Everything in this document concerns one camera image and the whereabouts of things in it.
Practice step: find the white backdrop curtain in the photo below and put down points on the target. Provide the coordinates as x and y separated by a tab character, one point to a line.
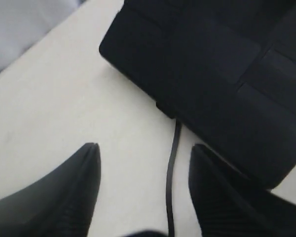
24	22

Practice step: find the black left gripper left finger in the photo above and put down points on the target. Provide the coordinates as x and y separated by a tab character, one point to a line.
60	204

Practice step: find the black plastic carry case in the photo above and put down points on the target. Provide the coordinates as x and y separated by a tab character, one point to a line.
225	68

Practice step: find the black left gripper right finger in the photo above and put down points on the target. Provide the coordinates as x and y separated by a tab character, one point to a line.
229	205

